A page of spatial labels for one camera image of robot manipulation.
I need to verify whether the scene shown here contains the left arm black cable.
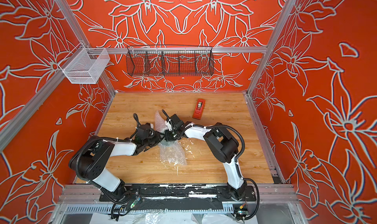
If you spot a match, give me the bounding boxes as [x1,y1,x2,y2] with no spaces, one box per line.
[68,113,142,180]

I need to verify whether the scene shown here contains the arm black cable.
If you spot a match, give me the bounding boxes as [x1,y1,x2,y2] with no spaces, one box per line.
[161,109,245,163]
[68,113,142,180]

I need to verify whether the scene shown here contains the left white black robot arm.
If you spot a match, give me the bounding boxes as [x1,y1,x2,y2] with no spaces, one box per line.
[69,123,165,199]

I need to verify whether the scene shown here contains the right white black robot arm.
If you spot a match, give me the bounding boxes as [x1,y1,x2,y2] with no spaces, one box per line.
[165,114,246,192]

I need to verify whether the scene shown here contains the black wire wall basket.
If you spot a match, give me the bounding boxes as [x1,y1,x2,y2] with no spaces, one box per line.
[126,45,215,77]

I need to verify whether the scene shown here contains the clear plastic wall bin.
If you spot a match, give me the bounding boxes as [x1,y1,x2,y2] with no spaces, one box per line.
[60,48,110,84]

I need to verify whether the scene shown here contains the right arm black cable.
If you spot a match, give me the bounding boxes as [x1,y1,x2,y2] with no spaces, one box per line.
[161,109,245,163]

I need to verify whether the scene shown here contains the red tape dispenser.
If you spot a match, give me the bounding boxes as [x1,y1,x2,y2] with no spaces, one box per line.
[192,99,205,120]

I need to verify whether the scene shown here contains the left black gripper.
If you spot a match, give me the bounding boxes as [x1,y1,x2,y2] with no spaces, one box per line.
[143,131,166,148]

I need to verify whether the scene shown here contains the pink bubble wrap sheet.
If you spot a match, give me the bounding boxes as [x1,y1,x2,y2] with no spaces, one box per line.
[154,111,187,166]

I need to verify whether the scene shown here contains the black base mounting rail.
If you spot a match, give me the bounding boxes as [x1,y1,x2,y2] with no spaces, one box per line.
[126,184,257,202]

